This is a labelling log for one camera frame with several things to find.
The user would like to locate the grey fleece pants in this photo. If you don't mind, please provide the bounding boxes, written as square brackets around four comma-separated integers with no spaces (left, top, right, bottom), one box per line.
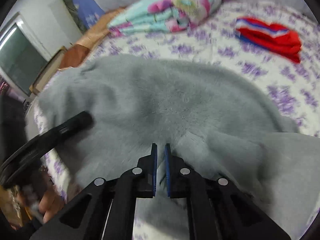
[37,55,319,239]

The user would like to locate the folded turquoise pink floral blanket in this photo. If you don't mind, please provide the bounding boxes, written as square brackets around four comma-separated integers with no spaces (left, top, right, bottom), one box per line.
[107,0,222,36]

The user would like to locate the white framed window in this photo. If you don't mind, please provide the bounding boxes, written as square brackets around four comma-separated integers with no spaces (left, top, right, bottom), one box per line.
[1,12,51,100]

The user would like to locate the red blue white folded garment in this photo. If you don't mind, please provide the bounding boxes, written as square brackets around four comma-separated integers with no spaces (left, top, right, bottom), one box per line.
[235,17,302,63]

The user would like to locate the blue floral curtain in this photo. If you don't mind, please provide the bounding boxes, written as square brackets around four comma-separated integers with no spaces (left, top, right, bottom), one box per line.
[72,0,105,29]

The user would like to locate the person's left hand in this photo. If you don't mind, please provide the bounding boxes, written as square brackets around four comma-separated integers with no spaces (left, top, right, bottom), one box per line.
[15,179,66,224]

